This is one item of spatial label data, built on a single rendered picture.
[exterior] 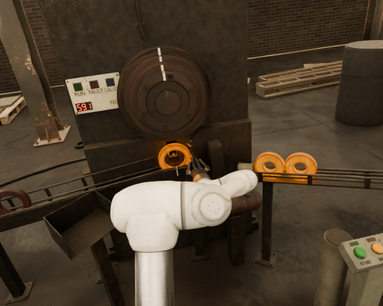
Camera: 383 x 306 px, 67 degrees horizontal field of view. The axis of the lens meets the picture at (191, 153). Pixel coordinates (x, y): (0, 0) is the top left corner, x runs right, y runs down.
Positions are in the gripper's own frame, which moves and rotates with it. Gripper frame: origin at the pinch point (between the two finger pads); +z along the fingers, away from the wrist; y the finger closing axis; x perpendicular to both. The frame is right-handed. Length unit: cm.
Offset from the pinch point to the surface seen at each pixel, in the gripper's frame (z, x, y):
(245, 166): -10.8, -4.3, 26.9
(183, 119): -8.0, 28.6, -4.1
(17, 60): 254, 14, -164
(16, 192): 0, -2, -95
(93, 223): -23, -12, -56
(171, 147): 0.9, 8.9, -11.3
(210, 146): 0.1, 5.7, 10.5
